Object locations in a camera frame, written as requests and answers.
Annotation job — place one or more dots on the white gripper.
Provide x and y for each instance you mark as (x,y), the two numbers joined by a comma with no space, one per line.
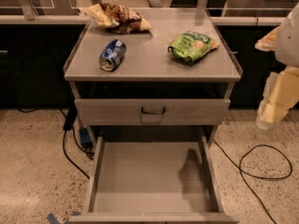
(289,44)

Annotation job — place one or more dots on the blue pepsi can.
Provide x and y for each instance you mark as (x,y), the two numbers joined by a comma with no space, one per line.
(112,55)

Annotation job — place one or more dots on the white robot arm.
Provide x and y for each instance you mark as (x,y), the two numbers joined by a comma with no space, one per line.
(287,47)

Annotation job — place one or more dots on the grey drawer cabinet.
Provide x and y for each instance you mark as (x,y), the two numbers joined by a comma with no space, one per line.
(148,70)

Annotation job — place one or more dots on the open grey middle drawer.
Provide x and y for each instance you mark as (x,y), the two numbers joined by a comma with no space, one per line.
(152,183)

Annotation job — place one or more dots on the closed grey top drawer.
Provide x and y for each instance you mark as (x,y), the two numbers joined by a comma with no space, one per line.
(184,112)

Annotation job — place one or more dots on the green chip bag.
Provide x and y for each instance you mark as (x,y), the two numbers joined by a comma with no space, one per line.
(192,46)

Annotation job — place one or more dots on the brown yellow chip bag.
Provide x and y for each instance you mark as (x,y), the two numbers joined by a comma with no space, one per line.
(118,19)

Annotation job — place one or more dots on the blue power adapter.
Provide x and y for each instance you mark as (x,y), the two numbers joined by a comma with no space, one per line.
(84,137)

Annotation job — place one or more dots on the blue tape on floor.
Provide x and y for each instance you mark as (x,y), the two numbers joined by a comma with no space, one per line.
(52,219)

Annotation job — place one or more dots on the black drawer handle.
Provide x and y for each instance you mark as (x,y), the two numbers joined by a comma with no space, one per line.
(153,111)

